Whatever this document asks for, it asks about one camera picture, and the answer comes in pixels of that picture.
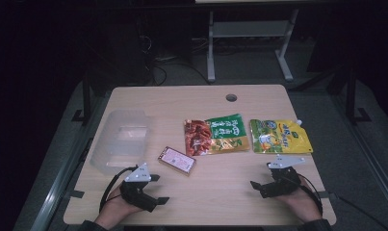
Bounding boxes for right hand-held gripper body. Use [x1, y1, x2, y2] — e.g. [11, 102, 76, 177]
[259, 154, 306, 199]

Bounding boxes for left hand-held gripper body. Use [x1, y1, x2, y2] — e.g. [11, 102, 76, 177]
[118, 162, 159, 213]

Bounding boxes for small pink-topped box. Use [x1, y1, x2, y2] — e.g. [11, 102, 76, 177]
[157, 145, 197, 177]

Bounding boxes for clear plastic container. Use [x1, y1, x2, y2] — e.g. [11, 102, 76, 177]
[90, 109, 151, 177]

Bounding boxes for yellow spouted pouch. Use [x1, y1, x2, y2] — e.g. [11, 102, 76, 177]
[249, 118, 314, 155]

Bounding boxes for person's right hand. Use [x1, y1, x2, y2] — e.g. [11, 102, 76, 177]
[275, 177, 323, 223]

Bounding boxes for person's left hand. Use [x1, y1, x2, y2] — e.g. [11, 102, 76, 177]
[93, 184, 143, 231]

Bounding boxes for grey tape strip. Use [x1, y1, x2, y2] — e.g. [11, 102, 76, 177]
[318, 191, 339, 200]
[64, 190, 86, 199]

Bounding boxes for green and red food packet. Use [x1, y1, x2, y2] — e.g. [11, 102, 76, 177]
[183, 113, 251, 158]

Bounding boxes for black metal stand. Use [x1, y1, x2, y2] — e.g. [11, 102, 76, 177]
[70, 72, 93, 127]
[345, 66, 373, 125]

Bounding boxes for white metal stand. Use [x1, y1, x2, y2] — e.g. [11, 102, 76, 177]
[206, 8, 300, 83]

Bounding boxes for left hand-held gripper black cable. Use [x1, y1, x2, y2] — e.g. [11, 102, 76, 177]
[98, 166, 139, 214]

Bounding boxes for hand-held gripper black cable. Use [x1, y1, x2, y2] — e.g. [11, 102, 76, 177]
[289, 172, 324, 217]
[98, 166, 139, 214]

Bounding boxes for right hand-held gripper black cable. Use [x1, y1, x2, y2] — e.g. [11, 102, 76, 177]
[289, 172, 324, 217]

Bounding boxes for thin black floor cable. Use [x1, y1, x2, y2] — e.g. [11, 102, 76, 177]
[337, 194, 388, 231]

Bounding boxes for black floor cables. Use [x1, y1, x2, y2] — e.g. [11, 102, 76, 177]
[140, 34, 213, 87]

